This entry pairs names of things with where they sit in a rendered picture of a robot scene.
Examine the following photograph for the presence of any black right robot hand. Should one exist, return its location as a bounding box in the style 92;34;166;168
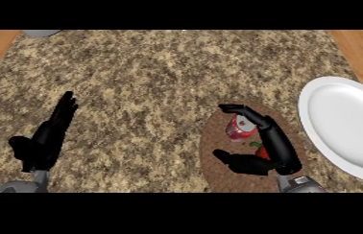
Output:
211;104;304;176

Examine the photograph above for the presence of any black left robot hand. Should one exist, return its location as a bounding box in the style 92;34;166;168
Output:
8;90;80;174

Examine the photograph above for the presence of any red bell pepper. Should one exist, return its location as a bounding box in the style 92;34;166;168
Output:
248;141;273;161

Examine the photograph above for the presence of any white plate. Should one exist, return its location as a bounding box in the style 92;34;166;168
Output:
297;76;363;180

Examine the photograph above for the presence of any red can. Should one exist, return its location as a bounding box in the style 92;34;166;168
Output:
225;114;260;144

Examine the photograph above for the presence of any grey round object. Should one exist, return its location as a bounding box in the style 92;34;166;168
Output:
21;29;62;39

